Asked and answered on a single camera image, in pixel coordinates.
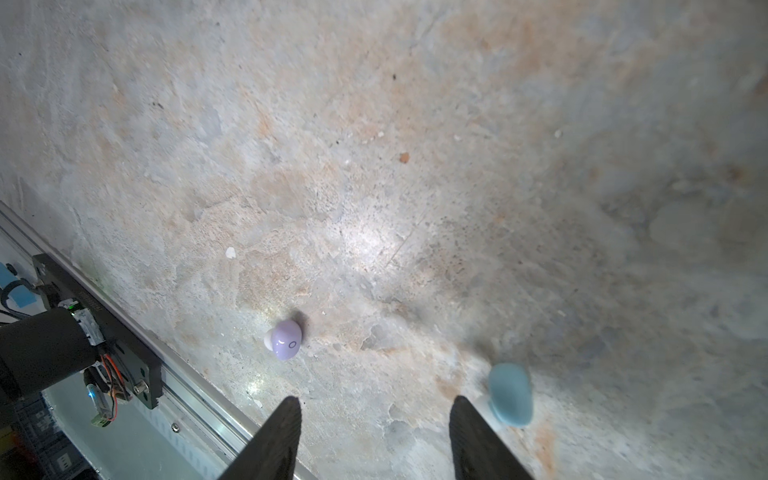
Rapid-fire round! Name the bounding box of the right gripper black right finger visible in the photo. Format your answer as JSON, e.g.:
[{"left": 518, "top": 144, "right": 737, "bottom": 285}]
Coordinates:
[{"left": 449, "top": 395, "right": 533, "bottom": 480}]

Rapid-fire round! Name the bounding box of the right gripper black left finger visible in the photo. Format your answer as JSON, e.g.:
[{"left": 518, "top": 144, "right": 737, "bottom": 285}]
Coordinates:
[{"left": 219, "top": 396, "right": 302, "bottom": 480}]

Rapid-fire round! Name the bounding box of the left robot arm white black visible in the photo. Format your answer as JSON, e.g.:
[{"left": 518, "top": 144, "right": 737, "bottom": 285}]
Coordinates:
[{"left": 1, "top": 308, "right": 98, "bottom": 405}]

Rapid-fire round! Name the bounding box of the purple earbud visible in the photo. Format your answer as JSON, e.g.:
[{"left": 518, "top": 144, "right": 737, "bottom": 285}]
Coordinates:
[{"left": 264, "top": 320, "right": 303, "bottom": 361}]

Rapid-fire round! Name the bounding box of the left circuit board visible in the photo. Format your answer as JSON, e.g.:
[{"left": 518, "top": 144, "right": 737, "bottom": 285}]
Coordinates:
[{"left": 83, "top": 366, "right": 118, "bottom": 428}]

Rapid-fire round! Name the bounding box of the aluminium rail frame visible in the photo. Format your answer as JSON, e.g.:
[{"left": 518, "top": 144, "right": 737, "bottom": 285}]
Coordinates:
[{"left": 0, "top": 200, "right": 319, "bottom": 480}]

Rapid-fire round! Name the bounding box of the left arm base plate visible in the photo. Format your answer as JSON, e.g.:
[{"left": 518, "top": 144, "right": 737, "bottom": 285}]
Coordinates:
[{"left": 32, "top": 253, "right": 163, "bottom": 410}]

